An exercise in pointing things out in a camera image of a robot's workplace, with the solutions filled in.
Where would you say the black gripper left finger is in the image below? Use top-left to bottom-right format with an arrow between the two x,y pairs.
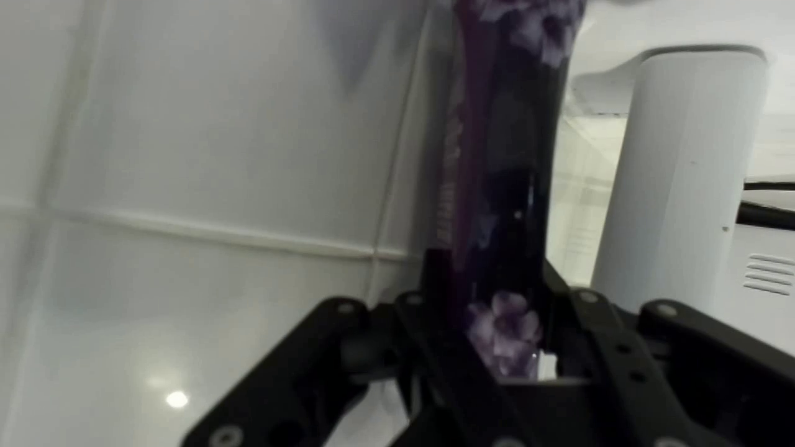
178,246 -> 500,447

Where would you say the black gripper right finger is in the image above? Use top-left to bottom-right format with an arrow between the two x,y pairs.
538,257 -> 795,447

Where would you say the purple floral soap bottle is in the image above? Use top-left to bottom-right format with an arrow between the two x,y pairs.
430,0 -> 587,383

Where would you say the white soap pump dispenser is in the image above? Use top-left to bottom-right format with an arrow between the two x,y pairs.
574,46 -> 769,320

